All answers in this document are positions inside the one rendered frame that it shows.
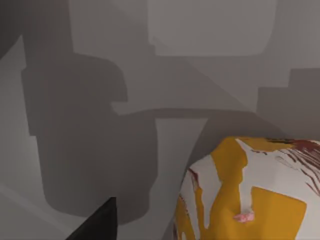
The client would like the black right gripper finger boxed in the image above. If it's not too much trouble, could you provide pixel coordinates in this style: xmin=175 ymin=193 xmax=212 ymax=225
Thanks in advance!
xmin=65 ymin=196 xmax=118 ymax=240

